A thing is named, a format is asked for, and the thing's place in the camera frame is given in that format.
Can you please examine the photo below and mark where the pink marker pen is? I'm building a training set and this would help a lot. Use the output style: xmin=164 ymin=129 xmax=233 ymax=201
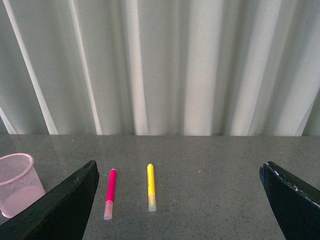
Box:
xmin=103 ymin=168 xmax=117 ymax=221

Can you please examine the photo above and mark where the white pleated curtain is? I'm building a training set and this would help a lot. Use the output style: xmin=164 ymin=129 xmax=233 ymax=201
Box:
xmin=0 ymin=0 xmax=320 ymax=136

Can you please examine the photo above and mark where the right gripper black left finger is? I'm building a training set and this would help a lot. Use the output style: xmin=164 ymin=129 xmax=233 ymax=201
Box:
xmin=0 ymin=160 xmax=97 ymax=240

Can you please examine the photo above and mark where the pink mesh pen cup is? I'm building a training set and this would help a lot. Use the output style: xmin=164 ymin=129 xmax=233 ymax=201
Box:
xmin=0 ymin=153 xmax=46 ymax=219

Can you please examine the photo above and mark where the yellow marker pen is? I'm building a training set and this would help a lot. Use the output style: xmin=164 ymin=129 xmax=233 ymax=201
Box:
xmin=147 ymin=163 xmax=157 ymax=212

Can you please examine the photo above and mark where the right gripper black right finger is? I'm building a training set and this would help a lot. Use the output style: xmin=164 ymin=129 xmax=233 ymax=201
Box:
xmin=259 ymin=161 xmax=320 ymax=240

